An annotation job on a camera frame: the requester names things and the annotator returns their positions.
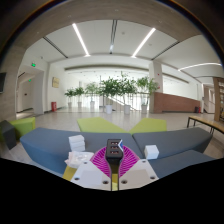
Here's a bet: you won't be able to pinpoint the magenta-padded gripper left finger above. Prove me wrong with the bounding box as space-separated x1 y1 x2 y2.
70 148 114 192

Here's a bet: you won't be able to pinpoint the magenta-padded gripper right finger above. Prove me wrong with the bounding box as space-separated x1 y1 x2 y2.
117 146 160 191

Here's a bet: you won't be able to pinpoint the black charger block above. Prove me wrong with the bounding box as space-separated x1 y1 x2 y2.
105 138 124 165

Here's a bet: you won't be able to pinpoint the pink wet wipes pack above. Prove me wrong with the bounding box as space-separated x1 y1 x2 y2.
64 150 95 169

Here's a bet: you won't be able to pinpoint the small white cube box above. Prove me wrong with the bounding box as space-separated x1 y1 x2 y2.
143 144 160 160

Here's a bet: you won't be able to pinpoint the stack of white packs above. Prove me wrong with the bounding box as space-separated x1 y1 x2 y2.
68 134 86 154

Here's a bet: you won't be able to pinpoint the wide grey seat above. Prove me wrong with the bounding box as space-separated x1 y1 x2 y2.
148 149 217 179

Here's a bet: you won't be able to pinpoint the grey seat with pointed end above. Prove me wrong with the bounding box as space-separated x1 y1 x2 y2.
132 127 213 160

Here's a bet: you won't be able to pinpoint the long curved grey seat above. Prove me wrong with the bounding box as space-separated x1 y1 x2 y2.
19 127 145 174

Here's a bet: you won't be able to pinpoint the lime green bench seat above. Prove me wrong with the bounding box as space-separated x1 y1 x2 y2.
9 116 37 141

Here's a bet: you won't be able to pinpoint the wooden bench with black legs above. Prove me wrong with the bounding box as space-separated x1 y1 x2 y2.
186 115 224 136

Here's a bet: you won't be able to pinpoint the row of potted plants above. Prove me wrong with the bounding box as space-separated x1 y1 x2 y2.
64 71 160 115

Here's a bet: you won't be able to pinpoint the dark grey cube stool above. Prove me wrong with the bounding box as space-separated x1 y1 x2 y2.
0 119 18 150

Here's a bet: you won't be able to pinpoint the wooden shelf unit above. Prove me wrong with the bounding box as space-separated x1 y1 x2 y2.
213 77 224 123

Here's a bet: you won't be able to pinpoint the ceiling light strips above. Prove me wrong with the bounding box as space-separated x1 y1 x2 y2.
71 22 223 73

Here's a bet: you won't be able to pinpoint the framed wall picture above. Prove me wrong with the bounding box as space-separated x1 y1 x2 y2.
51 76 60 89

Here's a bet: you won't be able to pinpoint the dark wall screen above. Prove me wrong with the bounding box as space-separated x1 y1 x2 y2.
0 72 7 94

